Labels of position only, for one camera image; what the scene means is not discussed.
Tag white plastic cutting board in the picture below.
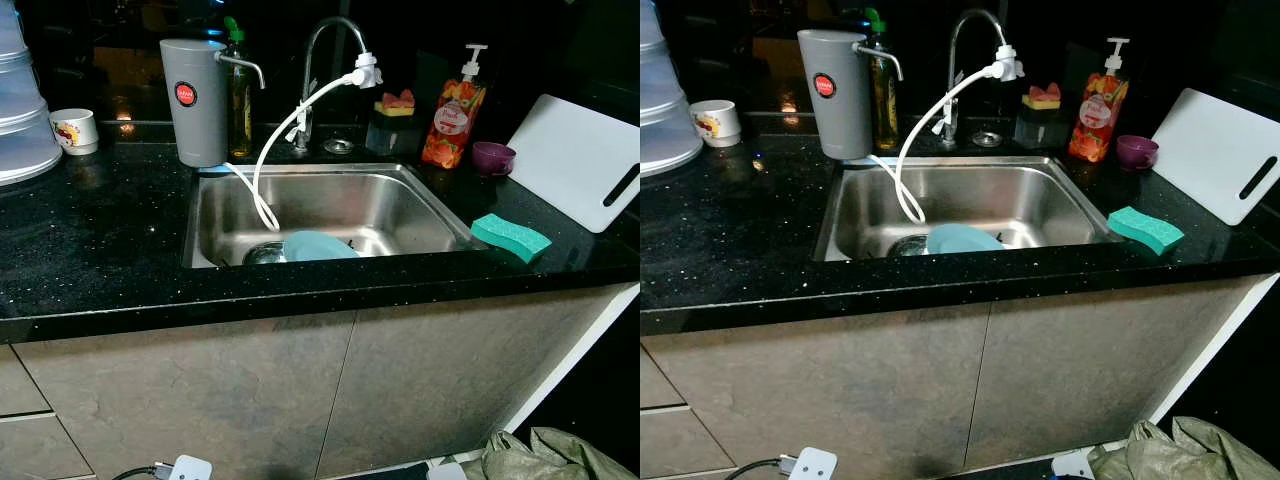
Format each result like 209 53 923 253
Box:
505 94 641 234
1150 88 1280 226

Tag stacked translucent food containers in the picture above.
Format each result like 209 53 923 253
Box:
0 0 63 187
640 0 705 179

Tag green wavy sponge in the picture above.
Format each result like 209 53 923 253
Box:
470 213 553 265
1107 206 1185 257

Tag white printed mug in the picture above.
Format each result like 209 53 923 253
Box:
49 108 100 156
690 100 742 149

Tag grey stone drawer front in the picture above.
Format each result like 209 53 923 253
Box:
0 415 96 480
640 345 691 411
640 405 736 480
0 345 51 419

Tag small purple bowl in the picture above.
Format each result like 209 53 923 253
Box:
472 141 518 178
1116 134 1161 171

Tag orange dish soap pump bottle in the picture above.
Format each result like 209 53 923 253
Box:
420 43 489 169
1068 38 1131 164

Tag grey stone cabinet door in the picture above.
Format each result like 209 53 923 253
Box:
642 303 991 480
965 275 1271 471
315 285 636 479
12 312 356 480

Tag grey water filter canister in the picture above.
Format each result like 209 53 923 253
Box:
797 29 904 161
160 38 266 169

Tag olive green bag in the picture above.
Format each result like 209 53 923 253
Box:
1088 416 1280 480
460 427 636 480

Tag stainless steel sink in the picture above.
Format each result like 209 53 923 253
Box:
182 163 489 269
815 155 1126 263

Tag clear sponge holder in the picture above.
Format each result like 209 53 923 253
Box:
365 100 416 156
1014 95 1063 151

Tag green capped oil bottle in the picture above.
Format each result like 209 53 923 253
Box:
862 8 899 153
222 16 253 159

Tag white faucet diverter adapter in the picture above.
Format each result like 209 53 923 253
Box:
990 45 1025 83
350 52 385 89

